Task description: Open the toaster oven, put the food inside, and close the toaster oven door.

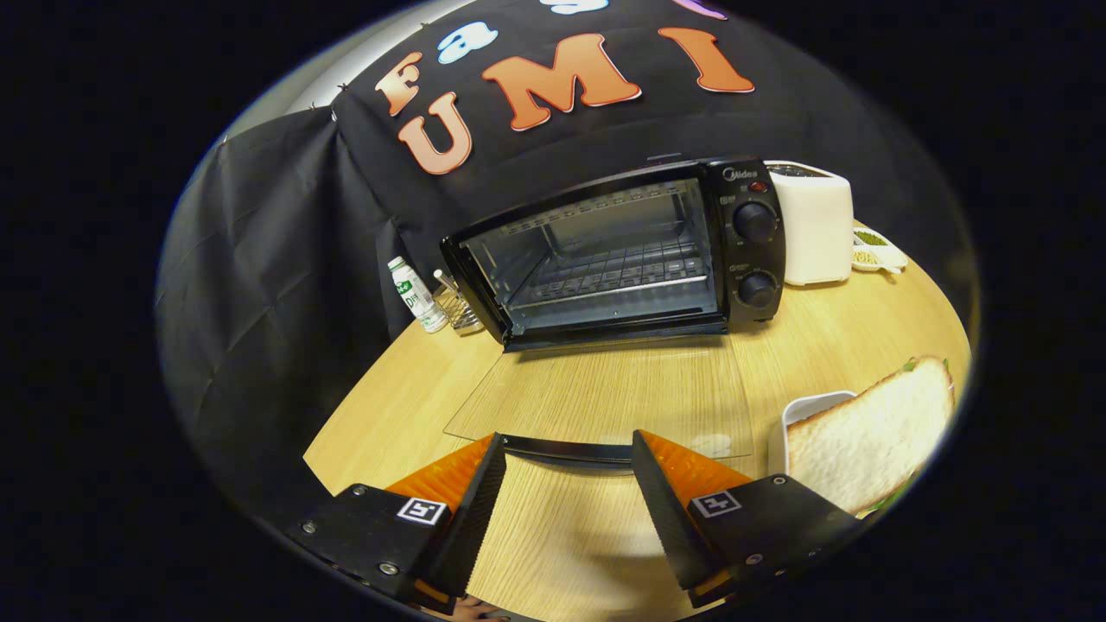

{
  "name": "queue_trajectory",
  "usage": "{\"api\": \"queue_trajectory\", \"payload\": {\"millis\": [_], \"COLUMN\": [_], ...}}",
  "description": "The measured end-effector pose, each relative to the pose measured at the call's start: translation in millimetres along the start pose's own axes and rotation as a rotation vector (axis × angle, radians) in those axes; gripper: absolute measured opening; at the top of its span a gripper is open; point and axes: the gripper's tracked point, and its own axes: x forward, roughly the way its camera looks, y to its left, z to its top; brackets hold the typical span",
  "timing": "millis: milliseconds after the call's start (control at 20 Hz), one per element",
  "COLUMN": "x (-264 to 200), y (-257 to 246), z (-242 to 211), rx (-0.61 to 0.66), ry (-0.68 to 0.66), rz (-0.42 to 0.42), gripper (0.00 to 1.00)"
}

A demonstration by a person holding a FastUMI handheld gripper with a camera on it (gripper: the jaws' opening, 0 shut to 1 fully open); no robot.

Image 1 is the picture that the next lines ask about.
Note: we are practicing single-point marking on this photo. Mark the black toaster oven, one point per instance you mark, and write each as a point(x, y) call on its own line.
point(752, 259)

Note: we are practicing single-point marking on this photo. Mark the white bread toaster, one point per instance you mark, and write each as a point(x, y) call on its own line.
point(816, 225)

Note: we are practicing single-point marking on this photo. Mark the white divided snack dish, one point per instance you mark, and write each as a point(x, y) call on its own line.
point(881, 255)

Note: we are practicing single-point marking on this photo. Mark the white rectangular plate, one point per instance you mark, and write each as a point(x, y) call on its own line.
point(808, 406)

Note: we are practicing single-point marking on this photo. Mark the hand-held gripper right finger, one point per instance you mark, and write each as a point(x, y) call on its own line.
point(665, 510)

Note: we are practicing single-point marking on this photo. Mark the white bottle green label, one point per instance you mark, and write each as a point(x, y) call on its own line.
point(416, 298)

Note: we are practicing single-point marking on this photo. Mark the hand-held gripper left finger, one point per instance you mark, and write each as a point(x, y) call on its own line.
point(479, 510)

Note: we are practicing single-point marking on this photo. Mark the sandwich with lettuce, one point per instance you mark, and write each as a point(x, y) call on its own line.
point(873, 432)

